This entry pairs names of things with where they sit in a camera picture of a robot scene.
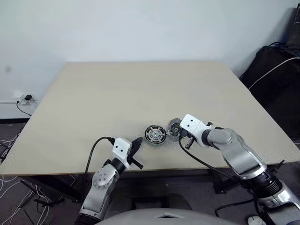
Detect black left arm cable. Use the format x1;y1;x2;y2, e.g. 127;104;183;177
83;136;116;175

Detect black table leg frame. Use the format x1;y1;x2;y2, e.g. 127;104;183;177
210;168;238;194
19;173;82;203

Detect white shoe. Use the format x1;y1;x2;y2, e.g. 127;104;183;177
247;215;267;225

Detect silver motor end cap board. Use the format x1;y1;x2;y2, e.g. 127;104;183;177
166;118;183;143

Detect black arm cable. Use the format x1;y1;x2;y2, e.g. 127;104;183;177
83;136;116;175
178;137;239;180

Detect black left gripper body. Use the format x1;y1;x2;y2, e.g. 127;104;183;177
127;140;144;170

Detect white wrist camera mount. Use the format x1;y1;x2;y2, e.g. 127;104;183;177
179;114;210;142
112;137;133;169

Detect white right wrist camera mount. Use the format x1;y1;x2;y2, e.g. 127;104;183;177
179;114;210;142

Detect black bag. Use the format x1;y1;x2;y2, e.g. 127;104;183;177
239;45;300;143

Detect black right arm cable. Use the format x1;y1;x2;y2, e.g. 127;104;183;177
178;137;239;180

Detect grey round motor housing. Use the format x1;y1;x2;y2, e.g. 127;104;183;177
143;125;167;147

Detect white cable on bag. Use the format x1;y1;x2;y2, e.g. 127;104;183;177
247;55;300;91

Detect thin black adapter cable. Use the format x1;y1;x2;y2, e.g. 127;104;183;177
15;99;32;117

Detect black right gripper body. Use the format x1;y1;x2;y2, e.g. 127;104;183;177
179;129;195;150

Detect black floor cable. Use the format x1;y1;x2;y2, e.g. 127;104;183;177
215;198;257;219

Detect white floor cables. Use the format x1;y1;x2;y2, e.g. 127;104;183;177
0;131;78;225

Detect grey robot torso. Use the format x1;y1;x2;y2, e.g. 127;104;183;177
93;208;226;225

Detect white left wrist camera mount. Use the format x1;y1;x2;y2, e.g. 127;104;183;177
112;137;133;169

